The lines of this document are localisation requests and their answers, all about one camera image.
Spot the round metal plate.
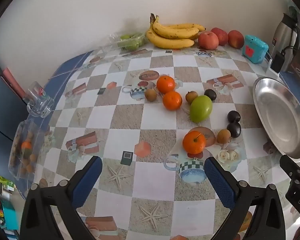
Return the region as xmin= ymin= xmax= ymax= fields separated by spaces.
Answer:
xmin=252 ymin=77 xmax=300 ymax=160

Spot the clear container of green fruit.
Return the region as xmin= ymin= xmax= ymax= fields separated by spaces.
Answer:
xmin=100 ymin=31 xmax=148 ymax=53

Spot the colourful toy pile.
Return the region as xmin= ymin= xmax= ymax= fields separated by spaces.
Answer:
xmin=0 ymin=172 xmax=18 ymax=230

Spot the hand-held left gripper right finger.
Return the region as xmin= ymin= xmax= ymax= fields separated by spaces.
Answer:
xmin=204 ymin=156 xmax=287 ymax=240

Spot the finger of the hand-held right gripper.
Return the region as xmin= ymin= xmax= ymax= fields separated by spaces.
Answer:
xmin=280 ymin=154 xmax=300 ymax=181

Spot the dark red apple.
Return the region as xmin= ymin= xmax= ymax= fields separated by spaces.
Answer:
xmin=211 ymin=27 xmax=229 ymax=46
xmin=227 ymin=30 xmax=245 ymax=49

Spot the green mango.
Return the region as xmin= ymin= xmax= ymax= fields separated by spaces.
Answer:
xmin=189 ymin=95 xmax=213 ymax=123

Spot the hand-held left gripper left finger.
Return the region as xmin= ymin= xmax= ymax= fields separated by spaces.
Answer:
xmin=19 ymin=156 xmax=103 ymax=240

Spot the black power adapter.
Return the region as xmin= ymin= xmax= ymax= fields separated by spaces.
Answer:
xmin=270 ymin=52 xmax=287 ymax=73

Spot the yellow banana bunch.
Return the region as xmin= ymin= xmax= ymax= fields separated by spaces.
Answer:
xmin=146 ymin=13 xmax=207 ymax=50

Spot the teal plastic box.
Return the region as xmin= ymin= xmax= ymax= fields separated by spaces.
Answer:
xmin=242 ymin=35 xmax=269 ymax=64

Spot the dark blue panel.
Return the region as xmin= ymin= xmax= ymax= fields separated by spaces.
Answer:
xmin=0 ymin=72 xmax=28 ymax=143

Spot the orange tangerine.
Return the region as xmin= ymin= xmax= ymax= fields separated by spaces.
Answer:
xmin=182 ymin=131 xmax=206 ymax=155
xmin=156 ymin=75 xmax=176 ymax=94
xmin=163 ymin=91 xmax=183 ymax=111

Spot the black cable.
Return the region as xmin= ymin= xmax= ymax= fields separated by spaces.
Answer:
xmin=281 ymin=44 xmax=300 ymax=55

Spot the small brown fruit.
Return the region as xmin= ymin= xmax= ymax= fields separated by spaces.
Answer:
xmin=185 ymin=91 xmax=198 ymax=104
xmin=144 ymin=89 xmax=157 ymax=102
xmin=216 ymin=129 xmax=231 ymax=144

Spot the checkered printed tablecloth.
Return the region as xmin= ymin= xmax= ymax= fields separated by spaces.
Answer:
xmin=9 ymin=46 xmax=300 ymax=240

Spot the clear glass mug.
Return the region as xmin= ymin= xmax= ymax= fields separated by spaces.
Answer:
xmin=23 ymin=81 xmax=55 ymax=118

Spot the white power strip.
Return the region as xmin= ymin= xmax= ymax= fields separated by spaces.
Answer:
xmin=265 ymin=52 xmax=274 ymax=72

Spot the pale red apple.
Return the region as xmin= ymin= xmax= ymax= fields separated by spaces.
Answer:
xmin=198 ymin=31 xmax=219 ymax=50

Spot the dark purple plum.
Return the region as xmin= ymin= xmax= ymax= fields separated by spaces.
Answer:
xmin=226 ymin=122 xmax=242 ymax=138
xmin=227 ymin=110 xmax=241 ymax=123
xmin=204 ymin=89 xmax=217 ymax=101

